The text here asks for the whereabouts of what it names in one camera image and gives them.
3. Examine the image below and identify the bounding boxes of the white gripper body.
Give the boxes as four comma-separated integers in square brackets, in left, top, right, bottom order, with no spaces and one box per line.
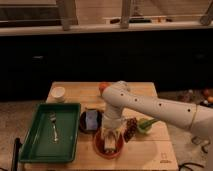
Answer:
[101,106,124,139]

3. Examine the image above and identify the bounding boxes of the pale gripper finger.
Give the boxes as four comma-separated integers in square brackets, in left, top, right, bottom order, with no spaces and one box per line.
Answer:
[114,130,121,147]

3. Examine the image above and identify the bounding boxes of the wooden block eraser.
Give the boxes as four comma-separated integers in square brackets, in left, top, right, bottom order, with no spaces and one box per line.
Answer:
[104,137,115,152]

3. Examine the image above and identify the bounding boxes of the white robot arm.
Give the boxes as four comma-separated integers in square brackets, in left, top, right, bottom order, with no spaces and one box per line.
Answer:
[99,81,213,171]

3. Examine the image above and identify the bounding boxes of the red bowl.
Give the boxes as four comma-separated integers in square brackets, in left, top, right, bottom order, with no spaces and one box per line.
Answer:
[93,130,124,159]

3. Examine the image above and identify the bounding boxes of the dark red grapes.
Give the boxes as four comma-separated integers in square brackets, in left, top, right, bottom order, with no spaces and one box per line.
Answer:
[123,118,137,142]

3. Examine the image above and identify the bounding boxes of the blue grey sponge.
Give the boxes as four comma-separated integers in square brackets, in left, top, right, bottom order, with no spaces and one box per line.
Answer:
[85,110,98,130]

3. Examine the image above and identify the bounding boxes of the green toy vegetable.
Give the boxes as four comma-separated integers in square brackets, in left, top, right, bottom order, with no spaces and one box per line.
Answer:
[137,118,157,134]

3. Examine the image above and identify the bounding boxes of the black plate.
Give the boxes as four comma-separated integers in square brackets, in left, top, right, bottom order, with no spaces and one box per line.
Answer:
[79,109,102,134]

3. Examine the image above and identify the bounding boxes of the orange topped cup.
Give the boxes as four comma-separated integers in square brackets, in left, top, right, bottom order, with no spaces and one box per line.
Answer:
[99,82,110,96]

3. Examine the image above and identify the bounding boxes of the silver fork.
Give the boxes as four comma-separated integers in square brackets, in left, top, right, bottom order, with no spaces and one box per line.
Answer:
[50,114,59,143]

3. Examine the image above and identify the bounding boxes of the small white cup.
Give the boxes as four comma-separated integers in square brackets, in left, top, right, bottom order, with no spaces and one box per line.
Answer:
[51,87,65,102]

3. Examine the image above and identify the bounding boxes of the green plastic tray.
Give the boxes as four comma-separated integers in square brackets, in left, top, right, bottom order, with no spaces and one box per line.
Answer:
[19,103,81,163]

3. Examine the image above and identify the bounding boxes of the black chair edge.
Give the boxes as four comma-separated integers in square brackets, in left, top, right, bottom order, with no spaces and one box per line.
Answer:
[11,138,22,171]

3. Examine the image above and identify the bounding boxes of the black cable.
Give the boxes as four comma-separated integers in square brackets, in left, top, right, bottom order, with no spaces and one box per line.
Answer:
[177,161,206,171]

